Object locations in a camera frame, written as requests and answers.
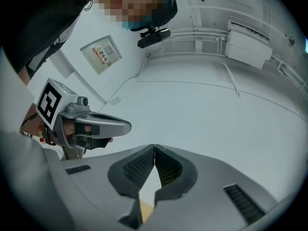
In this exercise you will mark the person's black shirt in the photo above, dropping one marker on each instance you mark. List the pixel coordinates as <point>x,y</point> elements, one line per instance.
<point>36,20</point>

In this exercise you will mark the white air conditioner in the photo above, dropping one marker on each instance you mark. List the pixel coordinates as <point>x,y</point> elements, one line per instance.
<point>247,47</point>

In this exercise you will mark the grey electrical panel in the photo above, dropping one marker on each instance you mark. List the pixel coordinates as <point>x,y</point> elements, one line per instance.
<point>101,54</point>

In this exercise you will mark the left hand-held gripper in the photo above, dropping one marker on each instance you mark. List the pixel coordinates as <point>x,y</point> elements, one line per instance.
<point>49,102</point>

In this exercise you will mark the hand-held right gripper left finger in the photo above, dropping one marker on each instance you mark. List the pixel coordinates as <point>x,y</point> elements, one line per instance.
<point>101,177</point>

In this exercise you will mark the person's left forearm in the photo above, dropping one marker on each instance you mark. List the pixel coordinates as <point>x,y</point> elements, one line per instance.
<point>32,126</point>

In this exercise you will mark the black head camera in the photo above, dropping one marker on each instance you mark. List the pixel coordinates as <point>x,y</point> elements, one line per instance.
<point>151,38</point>

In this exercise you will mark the teal head cap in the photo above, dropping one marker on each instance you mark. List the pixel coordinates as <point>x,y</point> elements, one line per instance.
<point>168,6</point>

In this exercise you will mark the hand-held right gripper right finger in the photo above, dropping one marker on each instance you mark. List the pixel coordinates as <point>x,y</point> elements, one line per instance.
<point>211,189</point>

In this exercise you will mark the person's left hand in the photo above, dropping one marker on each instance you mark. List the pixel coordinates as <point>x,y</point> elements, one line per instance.
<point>69,129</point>

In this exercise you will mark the black wristband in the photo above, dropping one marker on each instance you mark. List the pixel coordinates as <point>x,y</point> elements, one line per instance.
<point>29,119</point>

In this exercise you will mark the white wall pipes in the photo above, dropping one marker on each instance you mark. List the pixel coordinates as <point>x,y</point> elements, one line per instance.
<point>192,30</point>

